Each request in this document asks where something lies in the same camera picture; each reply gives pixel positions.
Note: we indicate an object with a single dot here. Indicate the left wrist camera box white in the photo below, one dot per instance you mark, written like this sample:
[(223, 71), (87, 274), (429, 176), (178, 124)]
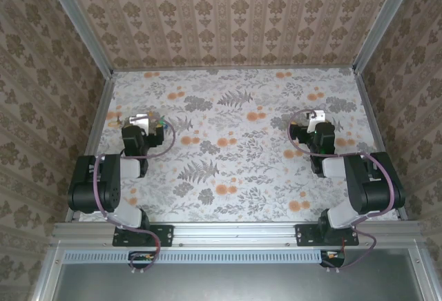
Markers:
[(138, 119)]

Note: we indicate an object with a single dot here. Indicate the aluminium corner post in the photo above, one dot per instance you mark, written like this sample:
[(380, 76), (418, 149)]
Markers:
[(383, 21), (77, 21)]

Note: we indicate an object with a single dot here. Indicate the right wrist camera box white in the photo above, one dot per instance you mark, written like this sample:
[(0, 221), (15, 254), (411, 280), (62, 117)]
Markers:
[(318, 115)]

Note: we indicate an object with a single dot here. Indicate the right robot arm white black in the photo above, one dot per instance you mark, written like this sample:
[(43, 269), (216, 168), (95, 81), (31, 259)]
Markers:
[(366, 190)]

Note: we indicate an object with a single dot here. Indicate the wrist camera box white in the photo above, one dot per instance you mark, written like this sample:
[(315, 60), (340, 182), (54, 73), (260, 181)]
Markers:
[(318, 115), (138, 119)]

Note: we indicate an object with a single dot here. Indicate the grey metal sheet panel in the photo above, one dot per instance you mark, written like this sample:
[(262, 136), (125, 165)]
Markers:
[(235, 283)]

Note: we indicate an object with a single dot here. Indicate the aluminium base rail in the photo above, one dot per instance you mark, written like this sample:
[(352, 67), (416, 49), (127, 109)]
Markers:
[(235, 233)]

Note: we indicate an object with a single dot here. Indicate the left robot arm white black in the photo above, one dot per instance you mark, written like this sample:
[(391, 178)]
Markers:
[(83, 183)]

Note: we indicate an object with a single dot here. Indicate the aluminium side rail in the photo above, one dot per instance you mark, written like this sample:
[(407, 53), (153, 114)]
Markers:
[(371, 114), (98, 121)]

